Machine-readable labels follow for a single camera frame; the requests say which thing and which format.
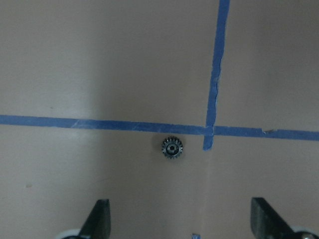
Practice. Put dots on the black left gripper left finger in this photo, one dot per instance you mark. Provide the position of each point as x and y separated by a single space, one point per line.
98 223

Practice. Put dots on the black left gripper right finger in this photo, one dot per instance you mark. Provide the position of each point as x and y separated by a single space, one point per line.
266 223

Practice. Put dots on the small black bearing gear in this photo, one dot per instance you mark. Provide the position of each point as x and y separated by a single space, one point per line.
172 147

